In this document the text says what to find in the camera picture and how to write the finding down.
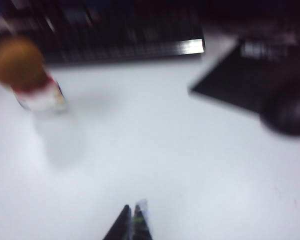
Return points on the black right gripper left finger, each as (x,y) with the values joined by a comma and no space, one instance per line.
(121,225)

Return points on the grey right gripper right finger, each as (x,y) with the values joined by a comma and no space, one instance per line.
(141,225)

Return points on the brown fuzzy kiwi fruit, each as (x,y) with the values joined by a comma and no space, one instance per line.
(15,62)

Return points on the small white toy cup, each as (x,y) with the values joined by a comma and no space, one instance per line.
(40,102)

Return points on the black mouse pad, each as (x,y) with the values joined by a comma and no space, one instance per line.
(227,82)

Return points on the black computer mouse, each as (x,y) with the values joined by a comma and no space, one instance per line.
(290,115)

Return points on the black mechanical keyboard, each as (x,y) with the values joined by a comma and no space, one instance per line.
(115,37)

